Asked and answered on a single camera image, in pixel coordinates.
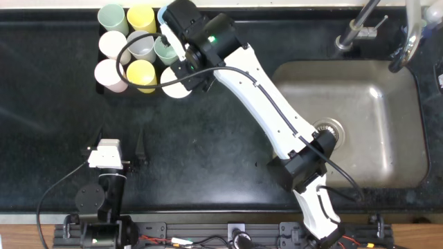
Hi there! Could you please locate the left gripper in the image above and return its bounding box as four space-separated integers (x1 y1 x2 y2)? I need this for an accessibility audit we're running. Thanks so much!
81 126 148 171

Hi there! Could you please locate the pink cup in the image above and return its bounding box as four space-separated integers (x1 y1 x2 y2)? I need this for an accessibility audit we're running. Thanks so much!
93 58 129 93

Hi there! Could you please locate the yellow cup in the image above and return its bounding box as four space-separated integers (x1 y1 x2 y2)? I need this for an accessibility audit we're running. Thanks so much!
126 3 157 35
125 59 158 94

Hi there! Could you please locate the white cup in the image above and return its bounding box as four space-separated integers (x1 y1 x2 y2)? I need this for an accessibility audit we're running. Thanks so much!
160 66 193 100
98 30 132 66

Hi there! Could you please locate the black tray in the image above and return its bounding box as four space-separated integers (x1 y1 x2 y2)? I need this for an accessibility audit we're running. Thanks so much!
95 13 195 100

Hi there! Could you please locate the grey cup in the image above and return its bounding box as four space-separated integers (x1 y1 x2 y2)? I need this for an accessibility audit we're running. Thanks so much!
126 30 157 64

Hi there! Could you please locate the green cup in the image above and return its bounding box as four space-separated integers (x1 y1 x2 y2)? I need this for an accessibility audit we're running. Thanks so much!
97 3 129 37
153 36 179 66

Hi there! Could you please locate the blue cup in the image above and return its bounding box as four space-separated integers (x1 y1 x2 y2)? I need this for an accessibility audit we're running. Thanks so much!
156 6 170 27

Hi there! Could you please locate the steel tap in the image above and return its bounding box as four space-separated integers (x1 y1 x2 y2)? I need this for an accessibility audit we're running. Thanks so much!
334 0 426 74

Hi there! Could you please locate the steel sink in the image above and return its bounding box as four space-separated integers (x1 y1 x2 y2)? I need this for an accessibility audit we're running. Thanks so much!
271 60 430 190

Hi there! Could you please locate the blue soap bottle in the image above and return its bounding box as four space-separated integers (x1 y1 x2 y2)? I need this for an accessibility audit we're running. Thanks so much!
420 1 443 41

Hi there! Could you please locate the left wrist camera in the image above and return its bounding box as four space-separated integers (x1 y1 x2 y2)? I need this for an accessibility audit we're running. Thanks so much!
87 138 125 169

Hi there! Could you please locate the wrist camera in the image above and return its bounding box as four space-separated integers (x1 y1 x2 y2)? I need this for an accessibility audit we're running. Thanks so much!
159 23 188 62
87 138 125 169

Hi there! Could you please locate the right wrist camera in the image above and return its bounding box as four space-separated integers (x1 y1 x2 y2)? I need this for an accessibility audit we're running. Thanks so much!
159 23 188 62

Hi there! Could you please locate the mounting rail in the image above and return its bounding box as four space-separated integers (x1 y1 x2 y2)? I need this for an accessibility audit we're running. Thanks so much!
53 213 395 249

